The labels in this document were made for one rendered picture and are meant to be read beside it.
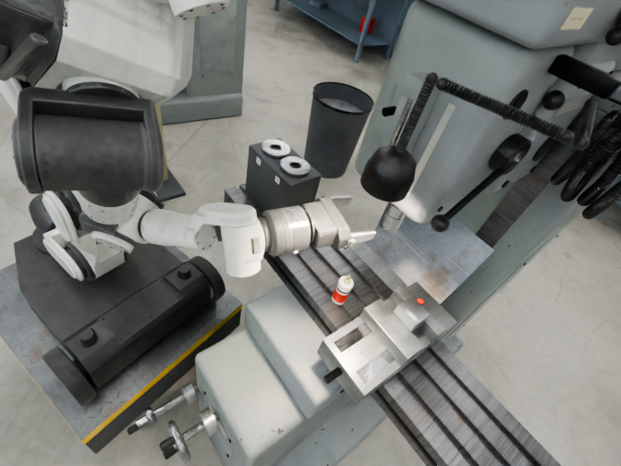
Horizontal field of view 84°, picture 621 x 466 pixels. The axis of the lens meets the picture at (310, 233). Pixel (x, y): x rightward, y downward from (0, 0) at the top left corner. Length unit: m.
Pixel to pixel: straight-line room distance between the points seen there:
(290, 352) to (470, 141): 0.68
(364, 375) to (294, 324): 0.28
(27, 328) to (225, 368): 0.82
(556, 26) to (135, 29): 0.48
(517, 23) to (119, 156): 0.48
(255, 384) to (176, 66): 0.82
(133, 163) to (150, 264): 1.01
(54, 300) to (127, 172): 1.01
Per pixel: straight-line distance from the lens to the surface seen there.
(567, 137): 0.46
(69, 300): 1.45
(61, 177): 0.50
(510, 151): 0.66
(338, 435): 1.62
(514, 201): 1.07
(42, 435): 1.90
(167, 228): 0.71
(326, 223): 0.66
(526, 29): 0.49
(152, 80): 0.54
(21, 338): 1.63
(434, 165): 0.60
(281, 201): 1.06
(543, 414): 2.43
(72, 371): 1.29
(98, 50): 0.51
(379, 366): 0.86
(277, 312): 1.03
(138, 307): 1.34
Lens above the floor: 1.71
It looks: 45 degrees down
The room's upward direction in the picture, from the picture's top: 16 degrees clockwise
